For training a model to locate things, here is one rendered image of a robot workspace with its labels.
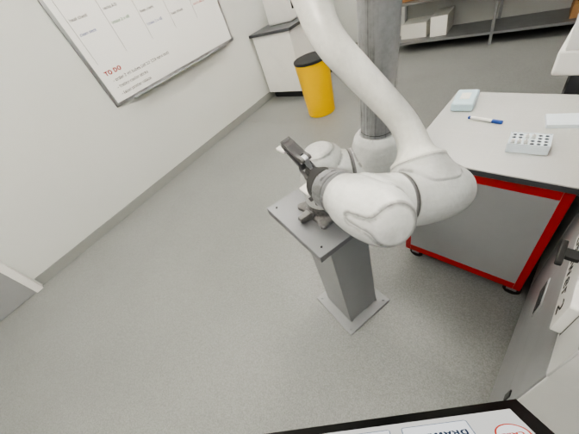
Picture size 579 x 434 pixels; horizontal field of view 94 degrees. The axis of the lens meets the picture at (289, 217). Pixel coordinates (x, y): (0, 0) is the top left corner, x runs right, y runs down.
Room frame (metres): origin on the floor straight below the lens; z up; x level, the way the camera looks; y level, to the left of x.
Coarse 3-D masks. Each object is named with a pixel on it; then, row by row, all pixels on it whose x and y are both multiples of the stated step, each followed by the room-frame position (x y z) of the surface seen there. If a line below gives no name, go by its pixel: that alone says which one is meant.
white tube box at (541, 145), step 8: (512, 136) 0.74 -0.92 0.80; (520, 136) 0.73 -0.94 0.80; (544, 136) 0.68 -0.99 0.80; (552, 136) 0.66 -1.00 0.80; (512, 144) 0.70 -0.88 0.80; (520, 144) 0.69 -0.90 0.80; (528, 144) 0.67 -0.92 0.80; (536, 144) 0.66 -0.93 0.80; (544, 144) 0.64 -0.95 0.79; (520, 152) 0.68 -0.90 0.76; (528, 152) 0.66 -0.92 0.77; (536, 152) 0.64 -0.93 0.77; (544, 152) 0.63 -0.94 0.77
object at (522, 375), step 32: (576, 224) 0.39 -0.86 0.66; (544, 256) 0.53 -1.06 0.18; (544, 288) 0.30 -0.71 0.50; (544, 320) 0.19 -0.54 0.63; (512, 352) 0.22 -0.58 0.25; (544, 352) 0.11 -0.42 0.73; (512, 384) 0.11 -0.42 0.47; (544, 384) 0.06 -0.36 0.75; (544, 416) 0.02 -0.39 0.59; (576, 416) 0.00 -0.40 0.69
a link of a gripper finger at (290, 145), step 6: (288, 138) 0.58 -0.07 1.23; (282, 144) 0.58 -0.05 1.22; (288, 144) 0.56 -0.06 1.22; (294, 144) 0.56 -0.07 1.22; (288, 150) 0.56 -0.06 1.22; (294, 150) 0.54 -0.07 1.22; (300, 150) 0.53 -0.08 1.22; (294, 156) 0.53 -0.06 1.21; (300, 156) 0.52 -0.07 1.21; (300, 162) 0.51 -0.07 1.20
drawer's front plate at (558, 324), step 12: (576, 240) 0.28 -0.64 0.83; (576, 264) 0.20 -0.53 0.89; (576, 276) 0.18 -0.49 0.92; (576, 288) 0.15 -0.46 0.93; (564, 300) 0.16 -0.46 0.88; (576, 300) 0.14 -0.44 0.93; (564, 312) 0.13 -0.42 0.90; (576, 312) 0.12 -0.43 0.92; (552, 324) 0.13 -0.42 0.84; (564, 324) 0.12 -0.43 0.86
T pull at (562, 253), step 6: (564, 240) 0.25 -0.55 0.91; (564, 246) 0.24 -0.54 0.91; (558, 252) 0.23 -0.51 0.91; (564, 252) 0.23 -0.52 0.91; (570, 252) 0.23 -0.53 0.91; (576, 252) 0.22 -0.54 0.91; (558, 258) 0.22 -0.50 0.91; (564, 258) 0.22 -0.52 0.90; (570, 258) 0.21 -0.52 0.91; (576, 258) 0.21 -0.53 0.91; (558, 264) 0.21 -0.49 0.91
